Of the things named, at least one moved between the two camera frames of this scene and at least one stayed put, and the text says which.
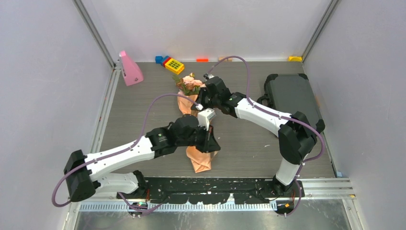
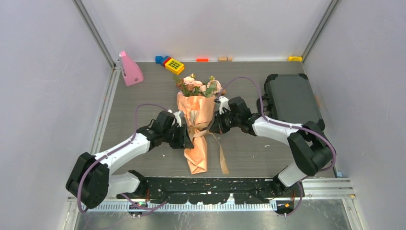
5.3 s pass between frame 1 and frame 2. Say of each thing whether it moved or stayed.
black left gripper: moved
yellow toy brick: stayed
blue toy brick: stayed
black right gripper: moved
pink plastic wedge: stayed
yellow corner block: stayed
